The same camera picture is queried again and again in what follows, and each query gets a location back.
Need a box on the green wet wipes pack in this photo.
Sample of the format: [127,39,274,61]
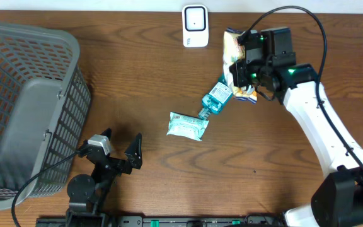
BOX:
[166,112,209,141]

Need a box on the grey plastic shopping basket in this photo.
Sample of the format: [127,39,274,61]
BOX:
[0,22,91,210]

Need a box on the large snack bag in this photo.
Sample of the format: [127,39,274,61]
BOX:
[222,28,258,104]

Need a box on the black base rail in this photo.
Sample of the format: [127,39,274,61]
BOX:
[35,215,287,227]

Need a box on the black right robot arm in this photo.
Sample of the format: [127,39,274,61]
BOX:
[229,27,363,226]

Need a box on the teal mouthwash bottle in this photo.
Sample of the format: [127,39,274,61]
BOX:
[198,74,233,120]

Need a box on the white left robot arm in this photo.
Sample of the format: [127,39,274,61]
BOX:
[64,128,142,227]

